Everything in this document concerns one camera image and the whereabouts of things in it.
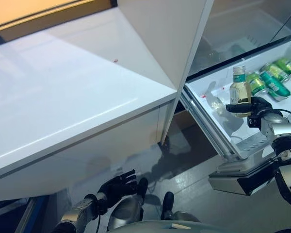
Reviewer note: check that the light green drink can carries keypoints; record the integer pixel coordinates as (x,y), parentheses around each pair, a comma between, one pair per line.
(275,70)
(288,66)
(255,83)

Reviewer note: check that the silver left robot leg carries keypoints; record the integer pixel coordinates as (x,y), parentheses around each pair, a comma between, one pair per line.
(126,211)

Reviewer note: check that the white counter cabinet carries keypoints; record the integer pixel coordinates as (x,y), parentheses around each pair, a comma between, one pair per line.
(75,157)

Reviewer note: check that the tall white side panel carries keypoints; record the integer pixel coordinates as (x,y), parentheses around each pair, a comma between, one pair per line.
(165,36)

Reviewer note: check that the yellow tea bottle white cap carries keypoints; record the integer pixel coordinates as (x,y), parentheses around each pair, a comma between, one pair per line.
(240,93)

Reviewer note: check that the black left robot foot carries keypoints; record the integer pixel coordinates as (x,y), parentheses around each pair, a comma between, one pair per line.
(143,187)

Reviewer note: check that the dark green drink can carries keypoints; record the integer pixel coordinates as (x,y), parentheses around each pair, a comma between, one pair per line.
(274,87)

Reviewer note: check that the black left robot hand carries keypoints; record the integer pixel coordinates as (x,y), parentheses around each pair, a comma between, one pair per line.
(116,188)

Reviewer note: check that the grey robot torso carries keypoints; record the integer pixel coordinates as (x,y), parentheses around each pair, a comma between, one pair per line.
(160,228)

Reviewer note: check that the silver robot leg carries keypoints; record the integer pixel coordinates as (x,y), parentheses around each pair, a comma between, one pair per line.
(126,211)
(184,216)

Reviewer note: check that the silver right robot leg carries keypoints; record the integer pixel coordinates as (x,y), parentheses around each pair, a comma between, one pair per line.
(184,216)

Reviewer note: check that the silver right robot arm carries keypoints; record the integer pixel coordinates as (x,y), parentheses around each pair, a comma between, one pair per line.
(279,128)

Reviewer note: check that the backlit amber window panel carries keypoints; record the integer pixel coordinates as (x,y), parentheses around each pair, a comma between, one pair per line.
(26,9)

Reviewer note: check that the silver fridge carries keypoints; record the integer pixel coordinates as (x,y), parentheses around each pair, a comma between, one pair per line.
(223,29)

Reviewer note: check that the black robot foot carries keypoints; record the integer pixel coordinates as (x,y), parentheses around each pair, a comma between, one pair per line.
(143,187)
(168,200)

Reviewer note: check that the white fridge drawer silver front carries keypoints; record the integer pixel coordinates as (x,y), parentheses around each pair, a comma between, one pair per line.
(245,143)

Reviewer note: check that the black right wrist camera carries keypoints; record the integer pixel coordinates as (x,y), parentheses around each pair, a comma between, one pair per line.
(254,122)

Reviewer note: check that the black right robot foot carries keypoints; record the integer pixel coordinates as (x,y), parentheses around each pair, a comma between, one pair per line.
(168,200)

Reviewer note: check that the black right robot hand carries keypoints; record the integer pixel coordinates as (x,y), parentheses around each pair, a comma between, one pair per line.
(259,105)

